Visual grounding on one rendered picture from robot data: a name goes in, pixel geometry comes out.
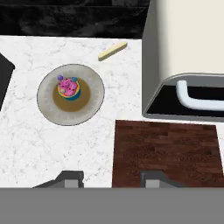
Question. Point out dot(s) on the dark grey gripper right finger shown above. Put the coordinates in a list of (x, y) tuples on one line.
[(153, 178)]

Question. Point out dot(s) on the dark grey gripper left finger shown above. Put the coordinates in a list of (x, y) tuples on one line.
[(71, 178)]

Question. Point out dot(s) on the dark wooden cutting board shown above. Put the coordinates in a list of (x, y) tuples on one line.
[(169, 151)]

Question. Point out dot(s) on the grey round plate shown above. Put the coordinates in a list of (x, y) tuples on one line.
[(46, 96)]

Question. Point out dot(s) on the pink frosted cupcake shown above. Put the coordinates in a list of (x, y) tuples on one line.
[(68, 88)]

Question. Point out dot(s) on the black hob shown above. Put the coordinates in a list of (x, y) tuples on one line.
[(4, 78)]

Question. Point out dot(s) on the pale yellow baguette stick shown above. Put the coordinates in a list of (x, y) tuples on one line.
[(112, 51)]

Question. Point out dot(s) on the cream and grey toaster oven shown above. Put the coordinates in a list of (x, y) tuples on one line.
[(186, 43)]

